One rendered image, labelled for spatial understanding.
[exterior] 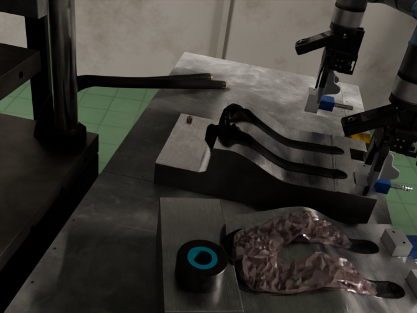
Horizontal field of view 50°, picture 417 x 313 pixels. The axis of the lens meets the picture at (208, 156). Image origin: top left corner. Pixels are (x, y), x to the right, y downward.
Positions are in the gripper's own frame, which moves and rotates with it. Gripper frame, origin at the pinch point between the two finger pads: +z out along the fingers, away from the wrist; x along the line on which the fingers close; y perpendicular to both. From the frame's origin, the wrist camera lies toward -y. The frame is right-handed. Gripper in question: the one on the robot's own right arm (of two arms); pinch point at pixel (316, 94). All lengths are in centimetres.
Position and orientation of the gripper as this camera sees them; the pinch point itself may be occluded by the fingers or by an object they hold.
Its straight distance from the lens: 131.0
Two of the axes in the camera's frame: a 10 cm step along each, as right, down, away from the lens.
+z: -1.3, 8.3, 5.4
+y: 9.7, 2.1, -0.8
